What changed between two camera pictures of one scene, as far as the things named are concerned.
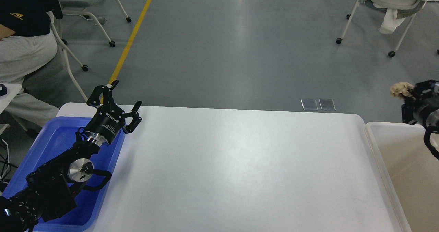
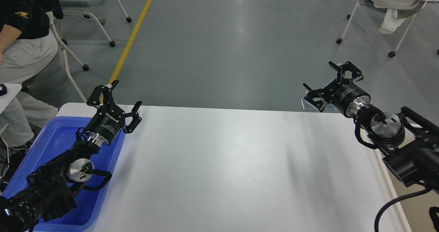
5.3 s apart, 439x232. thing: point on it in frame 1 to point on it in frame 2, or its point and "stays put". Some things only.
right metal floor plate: x=327 y=104 stays put
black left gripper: x=109 y=120 stays put
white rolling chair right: x=407 y=0 stays put
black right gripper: x=424 y=101 to x=346 y=96
